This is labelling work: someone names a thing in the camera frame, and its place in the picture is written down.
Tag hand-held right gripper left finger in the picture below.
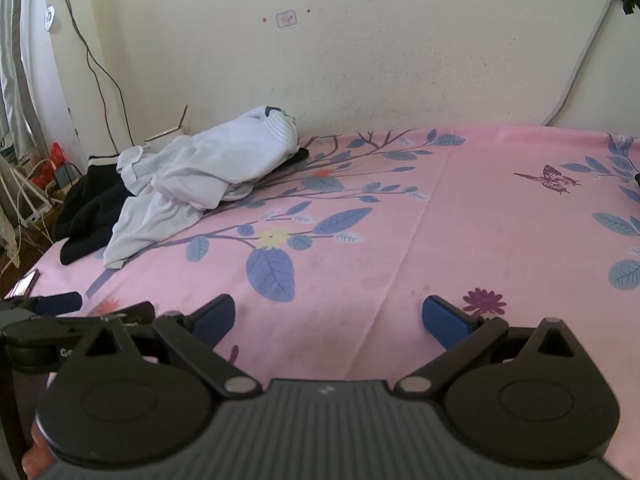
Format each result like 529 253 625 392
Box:
60 294 263 396

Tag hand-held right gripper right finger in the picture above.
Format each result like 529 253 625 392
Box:
393 295 588 396

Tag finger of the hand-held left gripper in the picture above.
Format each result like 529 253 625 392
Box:
34 291 83 315
100 301 157 328

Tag white piped shorts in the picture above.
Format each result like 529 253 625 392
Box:
102 144 208 270

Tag white shirt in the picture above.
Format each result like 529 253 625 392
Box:
150 106 301 211

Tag person's left hand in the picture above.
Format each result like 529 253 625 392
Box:
20 417 58 480

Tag smartphone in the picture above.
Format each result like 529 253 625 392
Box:
7 269 41 298

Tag black garment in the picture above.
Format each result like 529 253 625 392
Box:
52 156 146 266

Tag white router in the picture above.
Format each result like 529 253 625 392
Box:
0 152 56 226

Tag pink floral bed sheet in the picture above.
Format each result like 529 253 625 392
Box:
20 125 640 480

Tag red plastic item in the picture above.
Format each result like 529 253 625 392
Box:
30 142 68 186

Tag grey striped curtain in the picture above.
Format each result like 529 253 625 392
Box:
0 0 76 171

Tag thin black cable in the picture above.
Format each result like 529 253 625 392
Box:
45 0 136 153

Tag grey wall cable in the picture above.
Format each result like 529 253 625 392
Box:
541 0 617 127

